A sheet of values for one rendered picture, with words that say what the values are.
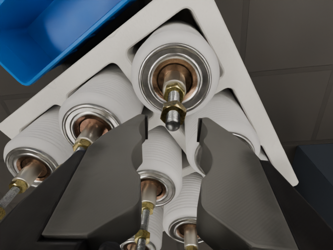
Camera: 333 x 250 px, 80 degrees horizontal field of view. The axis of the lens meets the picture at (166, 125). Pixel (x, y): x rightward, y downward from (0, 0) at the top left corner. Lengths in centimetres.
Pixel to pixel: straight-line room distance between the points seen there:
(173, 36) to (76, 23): 32
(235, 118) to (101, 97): 16
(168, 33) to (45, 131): 22
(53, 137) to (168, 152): 17
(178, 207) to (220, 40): 26
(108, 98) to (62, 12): 30
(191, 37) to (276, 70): 34
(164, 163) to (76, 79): 18
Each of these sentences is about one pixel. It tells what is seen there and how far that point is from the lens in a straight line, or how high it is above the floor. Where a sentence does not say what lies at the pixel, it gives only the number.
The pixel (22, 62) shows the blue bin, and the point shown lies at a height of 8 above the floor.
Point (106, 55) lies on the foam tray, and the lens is 30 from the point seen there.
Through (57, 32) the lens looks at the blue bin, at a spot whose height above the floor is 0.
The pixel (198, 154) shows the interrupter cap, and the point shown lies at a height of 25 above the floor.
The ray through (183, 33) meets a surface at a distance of 21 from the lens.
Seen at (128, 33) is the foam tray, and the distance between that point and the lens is 28.
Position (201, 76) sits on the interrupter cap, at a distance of 21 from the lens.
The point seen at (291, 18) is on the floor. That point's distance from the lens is 51.
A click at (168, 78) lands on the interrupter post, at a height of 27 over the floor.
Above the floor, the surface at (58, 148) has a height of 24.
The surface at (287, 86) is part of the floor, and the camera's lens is 55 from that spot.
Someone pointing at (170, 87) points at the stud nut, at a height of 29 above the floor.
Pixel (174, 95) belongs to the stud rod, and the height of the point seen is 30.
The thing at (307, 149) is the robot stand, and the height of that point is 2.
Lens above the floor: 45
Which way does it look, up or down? 59 degrees down
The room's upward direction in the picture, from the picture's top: 174 degrees counter-clockwise
